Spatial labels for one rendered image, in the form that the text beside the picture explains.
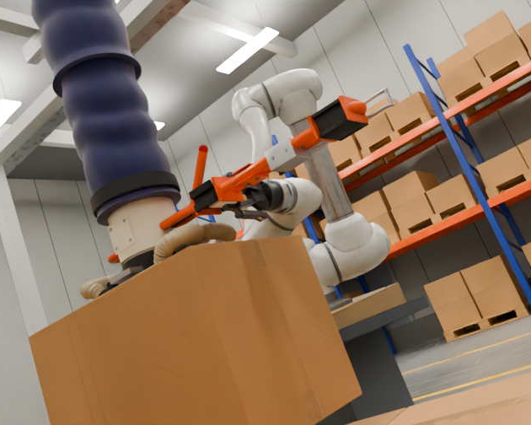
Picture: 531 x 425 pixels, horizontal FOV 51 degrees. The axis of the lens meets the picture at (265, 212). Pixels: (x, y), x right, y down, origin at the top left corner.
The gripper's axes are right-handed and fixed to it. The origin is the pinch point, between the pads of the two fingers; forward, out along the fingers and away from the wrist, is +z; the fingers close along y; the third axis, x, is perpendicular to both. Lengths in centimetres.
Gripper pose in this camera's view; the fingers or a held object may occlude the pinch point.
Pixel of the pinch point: (219, 195)
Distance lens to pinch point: 128.6
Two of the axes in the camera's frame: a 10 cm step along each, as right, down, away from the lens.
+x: -7.3, 4.3, 5.3
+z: -5.8, 0.1, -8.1
